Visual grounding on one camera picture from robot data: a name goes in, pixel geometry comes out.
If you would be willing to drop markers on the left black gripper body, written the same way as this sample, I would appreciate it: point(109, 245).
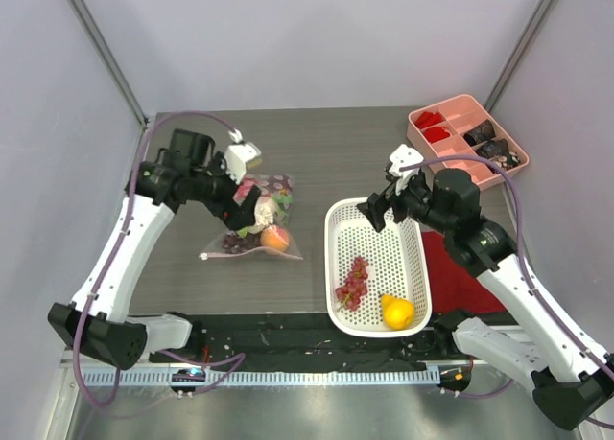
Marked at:
point(232, 213)

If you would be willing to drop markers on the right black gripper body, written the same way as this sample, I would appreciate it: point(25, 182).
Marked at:
point(388, 205)

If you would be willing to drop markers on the white cauliflower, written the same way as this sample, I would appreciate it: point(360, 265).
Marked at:
point(265, 212)

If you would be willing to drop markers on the dark purple grape bunch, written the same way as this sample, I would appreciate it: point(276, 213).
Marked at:
point(235, 244)

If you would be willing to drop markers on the pink dragon fruit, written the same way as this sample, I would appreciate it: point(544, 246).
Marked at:
point(280, 187)

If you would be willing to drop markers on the clear pink-dotted zip bag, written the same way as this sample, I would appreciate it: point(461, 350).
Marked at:
point(214, 249)

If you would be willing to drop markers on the orange peach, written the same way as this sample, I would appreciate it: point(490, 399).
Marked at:
point(275, 239)

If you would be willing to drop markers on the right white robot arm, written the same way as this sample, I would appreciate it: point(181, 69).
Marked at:
point(568, 373)

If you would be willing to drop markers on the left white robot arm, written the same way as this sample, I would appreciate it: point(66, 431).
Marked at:
point(96, 322)

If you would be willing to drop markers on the white perforated plastic basket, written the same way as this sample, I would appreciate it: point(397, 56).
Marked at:
point(395, 265)

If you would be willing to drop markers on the red pieces upper compartment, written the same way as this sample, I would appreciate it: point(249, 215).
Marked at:
point(428, 119)

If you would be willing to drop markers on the pink divided tray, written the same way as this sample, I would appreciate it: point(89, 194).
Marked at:
point(460, 113)

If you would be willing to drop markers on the red grape bunch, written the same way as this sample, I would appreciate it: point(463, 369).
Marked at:
point(353, 288)

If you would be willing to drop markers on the dark patterned cup upper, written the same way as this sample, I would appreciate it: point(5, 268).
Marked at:
point(483, 132)

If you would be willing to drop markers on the dark patterned cup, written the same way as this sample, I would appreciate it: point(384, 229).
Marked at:
point(499, 152)
point(483, 132)

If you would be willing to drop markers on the dark patterned cup lower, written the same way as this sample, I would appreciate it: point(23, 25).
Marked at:
point(499, 152)

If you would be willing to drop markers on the red cloth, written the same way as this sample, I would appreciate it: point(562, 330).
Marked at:
point(451, 286)

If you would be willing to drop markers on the yellow lemon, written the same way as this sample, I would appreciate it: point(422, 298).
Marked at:
point(397, 313)

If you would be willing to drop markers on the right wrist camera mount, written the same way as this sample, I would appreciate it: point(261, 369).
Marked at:
point(403, 163)

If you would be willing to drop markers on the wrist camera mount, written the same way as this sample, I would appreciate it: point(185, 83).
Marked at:
point(403, 163)
point(240, 156)

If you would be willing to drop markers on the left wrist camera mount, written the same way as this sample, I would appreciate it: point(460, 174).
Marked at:
point(240, 156)

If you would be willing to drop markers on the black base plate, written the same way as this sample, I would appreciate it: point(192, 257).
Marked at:
point(310, 343)

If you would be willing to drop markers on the white slotted cable duct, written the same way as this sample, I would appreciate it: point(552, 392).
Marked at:
point(188, 376)

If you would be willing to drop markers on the right aluminium frame post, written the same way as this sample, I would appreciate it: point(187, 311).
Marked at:
point(537, 20)

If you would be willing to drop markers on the aluminium frame post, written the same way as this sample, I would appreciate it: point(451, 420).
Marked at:
point(98, 41)
point(537, 20)

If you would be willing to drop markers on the left aluminium frame post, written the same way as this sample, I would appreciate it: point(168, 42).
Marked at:
point(98, 41)

